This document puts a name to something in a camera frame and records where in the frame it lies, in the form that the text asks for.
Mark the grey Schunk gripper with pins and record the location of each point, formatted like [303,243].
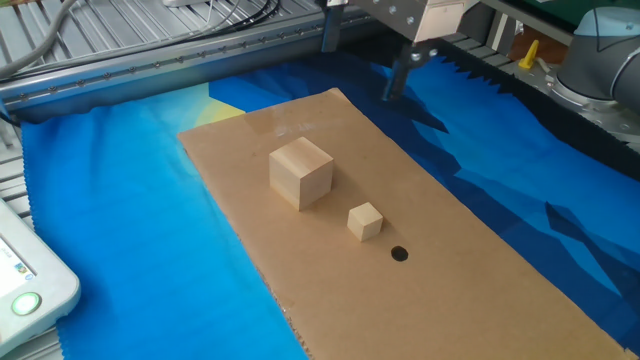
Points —
[400,15]

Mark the large wooden cube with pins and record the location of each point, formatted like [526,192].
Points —
[300,172]

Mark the small wooden cube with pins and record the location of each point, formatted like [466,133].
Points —
[365,222]

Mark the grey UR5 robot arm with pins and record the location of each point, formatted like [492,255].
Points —
[595,55]

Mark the yellow plastic tool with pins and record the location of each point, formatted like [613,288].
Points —
[529,56]

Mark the brown cardboard sheet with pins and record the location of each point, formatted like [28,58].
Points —
[425,300]

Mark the blue printed cloth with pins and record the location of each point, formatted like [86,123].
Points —
[125,200]

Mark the white teach pendant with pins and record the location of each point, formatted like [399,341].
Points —
[35,300]

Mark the aluminium frame rail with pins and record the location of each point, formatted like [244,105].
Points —
[150,70]

